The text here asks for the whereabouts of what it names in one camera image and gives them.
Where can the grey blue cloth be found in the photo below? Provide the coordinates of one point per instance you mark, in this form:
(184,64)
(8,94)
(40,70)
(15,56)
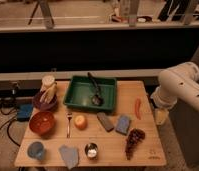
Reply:
(70,156)

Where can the dark grape bunch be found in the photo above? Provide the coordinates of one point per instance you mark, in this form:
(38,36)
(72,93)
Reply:
(134,138)

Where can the small steel cup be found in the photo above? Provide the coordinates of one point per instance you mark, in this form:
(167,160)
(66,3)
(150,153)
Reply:
(91,150)

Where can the black ladle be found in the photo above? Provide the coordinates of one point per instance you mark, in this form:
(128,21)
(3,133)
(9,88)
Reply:
(96,98)

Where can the green plastic tray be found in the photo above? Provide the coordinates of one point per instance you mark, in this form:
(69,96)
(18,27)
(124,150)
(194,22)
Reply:
(80,91)

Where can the red chili pepper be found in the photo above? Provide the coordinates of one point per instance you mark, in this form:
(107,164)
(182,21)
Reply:
(137,108)

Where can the blue sponge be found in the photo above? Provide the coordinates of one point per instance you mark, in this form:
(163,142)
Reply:
(123,124)

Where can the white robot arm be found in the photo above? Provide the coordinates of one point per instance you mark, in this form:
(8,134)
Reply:
(177,82)

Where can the blue box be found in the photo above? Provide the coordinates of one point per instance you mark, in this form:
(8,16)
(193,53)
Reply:
(24,112)

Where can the banana bunch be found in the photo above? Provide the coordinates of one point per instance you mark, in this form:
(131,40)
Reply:
(48,93)

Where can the light blue cup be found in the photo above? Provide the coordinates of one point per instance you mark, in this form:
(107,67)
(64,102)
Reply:
(36,150)

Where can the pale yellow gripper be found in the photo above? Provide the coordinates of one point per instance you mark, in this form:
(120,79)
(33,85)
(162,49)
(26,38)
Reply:
(161,115)

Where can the purple bowl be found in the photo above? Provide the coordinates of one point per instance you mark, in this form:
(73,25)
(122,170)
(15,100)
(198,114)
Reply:
(42,106)

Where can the orange red bowl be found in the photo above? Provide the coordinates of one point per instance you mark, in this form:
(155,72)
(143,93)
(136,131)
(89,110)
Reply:
(42,122)

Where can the silver fork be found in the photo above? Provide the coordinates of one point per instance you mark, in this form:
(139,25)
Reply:
(69,117)

